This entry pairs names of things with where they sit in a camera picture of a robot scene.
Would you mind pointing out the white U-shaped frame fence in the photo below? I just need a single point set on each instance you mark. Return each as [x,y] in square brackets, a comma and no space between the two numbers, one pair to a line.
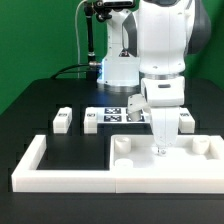
[27,177]

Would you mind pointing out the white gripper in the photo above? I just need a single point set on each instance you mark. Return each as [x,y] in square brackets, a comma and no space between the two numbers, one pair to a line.
[162,100]

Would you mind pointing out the marker base plate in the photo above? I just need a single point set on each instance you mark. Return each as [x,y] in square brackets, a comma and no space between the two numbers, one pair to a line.
[113,115]

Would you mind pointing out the white desk top tray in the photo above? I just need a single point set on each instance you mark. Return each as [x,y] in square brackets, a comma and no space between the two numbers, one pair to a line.
[195,164]

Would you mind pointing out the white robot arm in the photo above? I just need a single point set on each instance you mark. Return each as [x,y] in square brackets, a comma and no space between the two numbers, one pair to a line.
[147,46]

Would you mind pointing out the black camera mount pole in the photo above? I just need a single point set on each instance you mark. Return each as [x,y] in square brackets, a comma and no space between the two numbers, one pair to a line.
[92,73]

